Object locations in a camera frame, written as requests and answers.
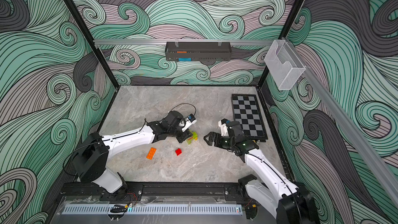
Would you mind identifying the large lime 2x4 brick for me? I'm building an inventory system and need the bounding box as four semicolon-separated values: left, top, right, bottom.
186;131;198;145

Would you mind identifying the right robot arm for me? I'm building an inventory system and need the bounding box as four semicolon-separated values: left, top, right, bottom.
204;119;320;224

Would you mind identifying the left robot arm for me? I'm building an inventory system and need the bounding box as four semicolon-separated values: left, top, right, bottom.
71;111;197;194

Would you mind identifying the red brick left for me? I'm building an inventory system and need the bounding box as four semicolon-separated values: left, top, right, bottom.
175;148;182;156

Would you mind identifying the orange 2x4 brick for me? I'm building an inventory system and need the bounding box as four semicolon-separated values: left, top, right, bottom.
146;147;157;160

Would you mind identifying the checkerboard mat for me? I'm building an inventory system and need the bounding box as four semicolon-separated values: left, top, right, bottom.
231;94;268;142

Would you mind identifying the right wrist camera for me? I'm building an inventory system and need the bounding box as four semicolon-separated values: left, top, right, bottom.
218;119;230;137

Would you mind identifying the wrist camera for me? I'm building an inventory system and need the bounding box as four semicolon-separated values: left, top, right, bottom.
182;114;197;132
218;119;230;137

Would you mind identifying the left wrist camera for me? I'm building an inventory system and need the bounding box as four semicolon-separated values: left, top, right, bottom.
182;114;197;132

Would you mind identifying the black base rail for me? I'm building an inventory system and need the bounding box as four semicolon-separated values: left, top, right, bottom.
61;181;255;203

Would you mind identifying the black wall tray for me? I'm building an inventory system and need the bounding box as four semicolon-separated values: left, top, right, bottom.
165;42;232;62

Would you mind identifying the clear plastic wall bin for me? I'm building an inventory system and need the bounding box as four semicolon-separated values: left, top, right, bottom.
264;39;306;91

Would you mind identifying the white slotted cable duct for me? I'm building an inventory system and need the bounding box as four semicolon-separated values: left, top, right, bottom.
61;203;243;216

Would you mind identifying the aluminium wall rail right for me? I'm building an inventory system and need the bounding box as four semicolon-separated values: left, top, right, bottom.
282;37;398;206

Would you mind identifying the aluminium wall rail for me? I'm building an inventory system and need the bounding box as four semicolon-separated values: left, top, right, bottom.
93;38;273;46
282;37;398;206

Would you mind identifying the aluminium wall rail back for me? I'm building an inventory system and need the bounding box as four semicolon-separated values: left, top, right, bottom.
93;38;273;46

